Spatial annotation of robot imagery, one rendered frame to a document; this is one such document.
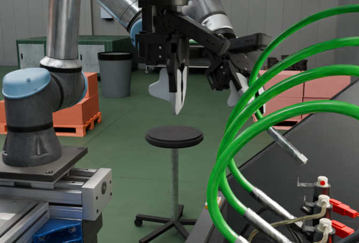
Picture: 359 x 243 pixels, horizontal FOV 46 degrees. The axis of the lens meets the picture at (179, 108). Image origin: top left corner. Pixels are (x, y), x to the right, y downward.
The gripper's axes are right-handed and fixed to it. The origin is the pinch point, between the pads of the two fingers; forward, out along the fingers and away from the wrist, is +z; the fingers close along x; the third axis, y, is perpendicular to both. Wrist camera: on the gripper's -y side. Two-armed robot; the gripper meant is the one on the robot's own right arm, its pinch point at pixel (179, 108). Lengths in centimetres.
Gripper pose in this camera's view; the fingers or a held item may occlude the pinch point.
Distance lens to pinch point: 78.5
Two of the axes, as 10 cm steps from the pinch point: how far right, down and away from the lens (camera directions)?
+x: -2.9, 2.1, -9.3
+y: -9.6, -0.7, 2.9
